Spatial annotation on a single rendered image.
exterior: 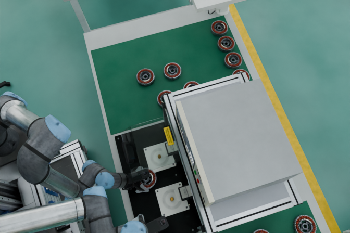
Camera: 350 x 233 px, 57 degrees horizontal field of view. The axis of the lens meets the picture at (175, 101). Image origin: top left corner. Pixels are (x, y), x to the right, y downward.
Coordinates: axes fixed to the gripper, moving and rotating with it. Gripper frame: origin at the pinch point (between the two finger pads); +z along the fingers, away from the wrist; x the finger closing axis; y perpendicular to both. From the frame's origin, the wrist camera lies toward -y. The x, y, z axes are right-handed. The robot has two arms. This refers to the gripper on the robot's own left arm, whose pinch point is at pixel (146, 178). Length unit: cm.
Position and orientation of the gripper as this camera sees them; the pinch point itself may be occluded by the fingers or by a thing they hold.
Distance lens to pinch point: 181.8
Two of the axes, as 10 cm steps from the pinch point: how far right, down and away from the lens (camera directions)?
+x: 3.0, 8.8, -3.6
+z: 4.5, 2.0, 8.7
